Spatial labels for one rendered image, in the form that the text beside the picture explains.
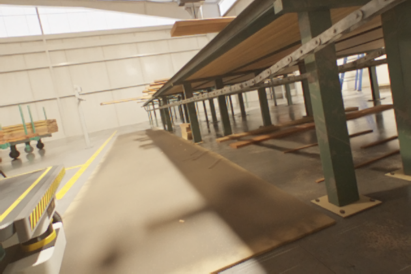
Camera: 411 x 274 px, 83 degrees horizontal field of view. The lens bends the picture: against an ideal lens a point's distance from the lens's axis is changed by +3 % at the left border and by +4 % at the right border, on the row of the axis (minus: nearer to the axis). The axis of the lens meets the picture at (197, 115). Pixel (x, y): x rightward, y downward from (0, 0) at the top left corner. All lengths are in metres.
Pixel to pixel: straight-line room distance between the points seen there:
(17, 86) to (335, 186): 14.18
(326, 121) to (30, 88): 13.94
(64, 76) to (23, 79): 1.77
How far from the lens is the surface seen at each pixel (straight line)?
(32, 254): 0.94
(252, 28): 1.25
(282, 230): 0.92
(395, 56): 1.28
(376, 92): 4.55
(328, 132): 0.97
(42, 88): 14.12
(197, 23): 1.15
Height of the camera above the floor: 0.49
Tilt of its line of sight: 3 degrees down
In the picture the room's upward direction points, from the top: 11 degrees counter-clockwise
